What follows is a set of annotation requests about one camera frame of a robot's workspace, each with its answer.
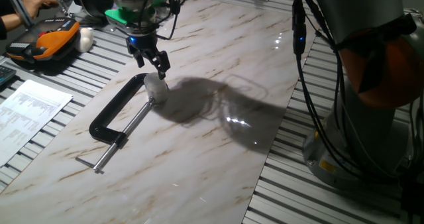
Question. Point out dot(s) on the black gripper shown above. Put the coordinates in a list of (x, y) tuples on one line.
[(144, 45)]

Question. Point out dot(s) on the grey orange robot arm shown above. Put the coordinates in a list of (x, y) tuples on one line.
[(371, 85)]

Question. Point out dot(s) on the person hand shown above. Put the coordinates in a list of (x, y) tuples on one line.
[(36, 2)]

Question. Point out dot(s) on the clear plastic bottle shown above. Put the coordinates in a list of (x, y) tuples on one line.
[(164, 10)]

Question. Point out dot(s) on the black metal C-clamp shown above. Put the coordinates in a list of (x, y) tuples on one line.
[(111, 113)]

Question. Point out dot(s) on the black round reel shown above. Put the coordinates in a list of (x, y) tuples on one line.
[(89, 0)]

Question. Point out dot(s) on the marble pattern board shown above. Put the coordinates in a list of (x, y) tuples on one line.
[(198, 134)]

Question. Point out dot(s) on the orange black teach pendant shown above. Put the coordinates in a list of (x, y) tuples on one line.
[(49, 38)]

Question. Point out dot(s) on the white printed paper sheet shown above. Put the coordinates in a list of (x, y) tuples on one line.
[(26, 114)]

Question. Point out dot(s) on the grey aluminium frame leg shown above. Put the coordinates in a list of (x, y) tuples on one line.
[(18, 7)]

